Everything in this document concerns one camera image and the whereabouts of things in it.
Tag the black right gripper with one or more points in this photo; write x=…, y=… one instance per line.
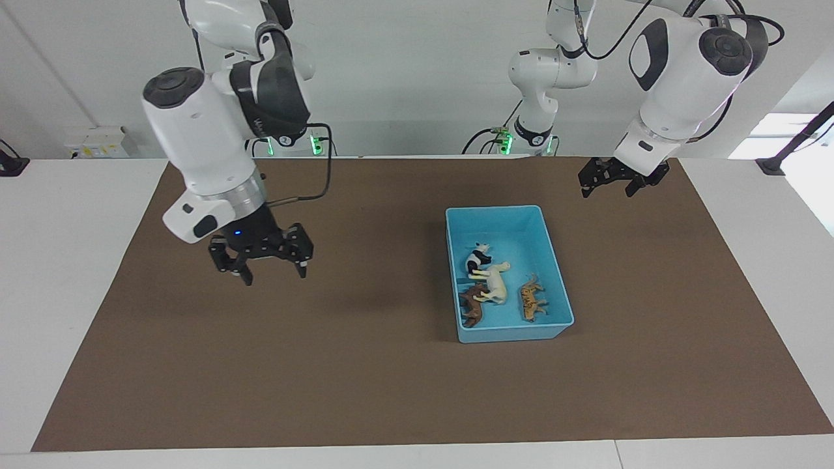
x=260, y=244

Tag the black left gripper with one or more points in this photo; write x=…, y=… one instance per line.
x=616, y=172

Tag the orange spotted tiger toy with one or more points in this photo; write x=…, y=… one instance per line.
x=531, y=301

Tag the cream horse toy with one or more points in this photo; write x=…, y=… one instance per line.
x=496, y=283

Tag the black and white panda toy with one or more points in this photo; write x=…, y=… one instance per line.
x=475, y=260

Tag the brown lion toy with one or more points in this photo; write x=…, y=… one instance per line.
x=472, y=312

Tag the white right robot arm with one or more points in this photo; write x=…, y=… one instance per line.
x=208, y=137

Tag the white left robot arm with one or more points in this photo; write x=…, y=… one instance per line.
x=684, y=71

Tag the light blue storage box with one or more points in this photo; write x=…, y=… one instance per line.
x=560, y=306

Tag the brown table mat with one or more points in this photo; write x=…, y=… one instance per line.
x=365, y=391

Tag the black clamp stand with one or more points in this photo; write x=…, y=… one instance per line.
x=791, y=143

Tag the white wall socket box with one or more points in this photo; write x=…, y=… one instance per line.
x=98, y=142

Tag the small black clamp mount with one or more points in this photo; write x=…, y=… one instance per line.
x=12, y=164

